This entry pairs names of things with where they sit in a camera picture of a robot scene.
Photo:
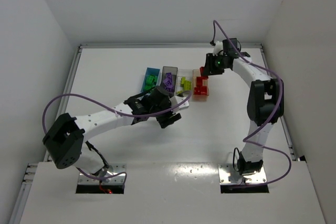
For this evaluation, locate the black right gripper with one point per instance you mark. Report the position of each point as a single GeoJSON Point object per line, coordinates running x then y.
{"type": "Point", "coordinates": [210, 64]}

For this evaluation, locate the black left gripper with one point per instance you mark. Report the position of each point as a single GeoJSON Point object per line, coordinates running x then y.
{"type": "Point", "coordinates": [168, 119]}

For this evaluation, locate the red flower lego brick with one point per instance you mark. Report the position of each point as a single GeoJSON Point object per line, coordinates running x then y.
{"type": "Point", "coordinates": [200, 86]}

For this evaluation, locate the purple butterfly lego brick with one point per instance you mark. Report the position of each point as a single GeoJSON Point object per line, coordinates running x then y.
{"type": "Point", "coordinates": [169, 86]}

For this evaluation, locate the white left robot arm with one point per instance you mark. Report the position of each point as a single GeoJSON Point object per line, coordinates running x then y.
{"type": "Point", "coordinates": [67, 140]}

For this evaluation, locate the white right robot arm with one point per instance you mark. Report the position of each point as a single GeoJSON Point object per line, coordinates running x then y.
{"type": "Point", "coordinates": [265, 101]}

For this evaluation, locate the amber transparent container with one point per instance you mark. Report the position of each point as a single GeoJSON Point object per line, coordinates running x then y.
{"type": "Point", "coordinates": [198, 98]}

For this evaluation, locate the clear transparent container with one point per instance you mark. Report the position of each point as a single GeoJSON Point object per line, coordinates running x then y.
{"type": "Point", "coordinates": [188, 73]}

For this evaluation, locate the smoky grey container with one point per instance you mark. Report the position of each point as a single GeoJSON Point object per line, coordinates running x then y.
{"type": "Point", "coordinates": [173, 71]}

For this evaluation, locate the blue container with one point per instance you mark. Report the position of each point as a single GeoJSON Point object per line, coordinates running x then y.
{"type": "Point", "coordinates": [150, 71]}

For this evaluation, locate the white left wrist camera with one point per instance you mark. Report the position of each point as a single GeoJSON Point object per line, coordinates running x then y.
{"type": "Point", "coordinates": [179, 103]}

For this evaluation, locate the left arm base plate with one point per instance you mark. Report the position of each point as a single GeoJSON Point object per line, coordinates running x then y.
{"type": "Point", "coordinates": [114, 176]}

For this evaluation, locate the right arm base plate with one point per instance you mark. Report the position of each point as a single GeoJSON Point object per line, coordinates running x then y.
{"type": "Point", "coordinates": [228, 176]}

